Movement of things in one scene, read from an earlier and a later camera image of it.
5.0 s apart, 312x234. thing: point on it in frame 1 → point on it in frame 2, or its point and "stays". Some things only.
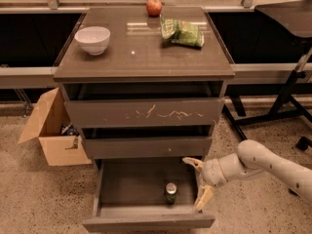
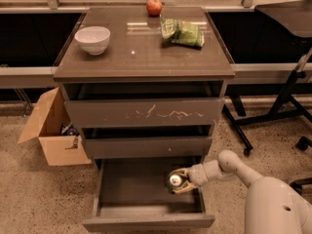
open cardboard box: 47,124 stays
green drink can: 171,193 → 174,182
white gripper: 211,172 → 197,174
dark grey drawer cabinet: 144,82 stays
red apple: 154,8 stays
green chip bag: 181,33 stays
